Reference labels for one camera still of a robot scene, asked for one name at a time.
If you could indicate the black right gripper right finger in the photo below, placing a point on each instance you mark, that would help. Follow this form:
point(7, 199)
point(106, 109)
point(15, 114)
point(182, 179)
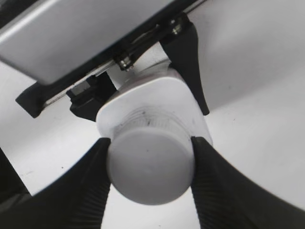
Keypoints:
point(226, 199)

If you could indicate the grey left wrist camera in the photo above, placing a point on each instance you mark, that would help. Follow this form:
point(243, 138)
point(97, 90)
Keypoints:
point(48, 39)

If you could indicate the white screw cap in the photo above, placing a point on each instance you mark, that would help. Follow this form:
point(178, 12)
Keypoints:
point(151, 166)

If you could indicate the white yili yogurt bottle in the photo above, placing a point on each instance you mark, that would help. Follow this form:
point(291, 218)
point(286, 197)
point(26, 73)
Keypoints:
point(162, 91)

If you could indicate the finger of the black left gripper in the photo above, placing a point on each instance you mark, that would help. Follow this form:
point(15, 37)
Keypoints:
point(182, 51)

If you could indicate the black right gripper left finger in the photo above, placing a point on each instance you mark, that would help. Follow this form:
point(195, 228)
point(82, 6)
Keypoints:
point(76, 200)

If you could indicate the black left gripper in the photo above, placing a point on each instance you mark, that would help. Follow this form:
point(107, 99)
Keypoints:
point(89, 90)

